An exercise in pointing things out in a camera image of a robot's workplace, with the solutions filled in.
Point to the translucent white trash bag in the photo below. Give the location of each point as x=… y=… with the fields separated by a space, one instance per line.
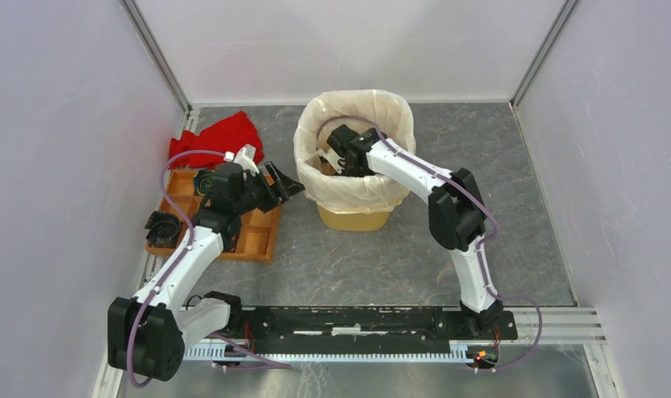
x=358 y=109

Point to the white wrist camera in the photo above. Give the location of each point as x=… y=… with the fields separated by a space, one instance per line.
x=331 y=162
x=245 y=158

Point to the right aluminium frame post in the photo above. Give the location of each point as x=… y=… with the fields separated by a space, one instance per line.
x=543 y=52

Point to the red cloth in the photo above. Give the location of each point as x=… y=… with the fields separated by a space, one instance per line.
x=227 y=135

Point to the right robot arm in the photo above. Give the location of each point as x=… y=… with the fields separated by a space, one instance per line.
x=456 y=212

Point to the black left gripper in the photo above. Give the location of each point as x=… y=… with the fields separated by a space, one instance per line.
x=274 y=195

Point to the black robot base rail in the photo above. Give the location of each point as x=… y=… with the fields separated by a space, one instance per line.
x=353 y=330

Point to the yellow plastic trash bin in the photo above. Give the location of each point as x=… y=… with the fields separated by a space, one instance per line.
x=353 y=222

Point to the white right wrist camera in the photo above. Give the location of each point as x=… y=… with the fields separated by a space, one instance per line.
x=331 y=162

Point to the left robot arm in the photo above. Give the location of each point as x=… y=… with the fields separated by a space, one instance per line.
x=149 y=333

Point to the black green trash bag roll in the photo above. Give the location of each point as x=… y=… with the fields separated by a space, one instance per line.
x=203 y=182

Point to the left aluminium frame post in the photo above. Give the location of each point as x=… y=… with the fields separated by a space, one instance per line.
x=152 y=46

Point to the wooden compartment tray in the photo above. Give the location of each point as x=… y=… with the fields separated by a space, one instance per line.
x=257 y=237

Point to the aluminium frame post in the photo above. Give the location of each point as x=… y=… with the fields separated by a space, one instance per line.
x=152 y=46
x=543 y=52

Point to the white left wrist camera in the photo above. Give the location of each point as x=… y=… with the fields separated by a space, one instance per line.
x=245 y=158

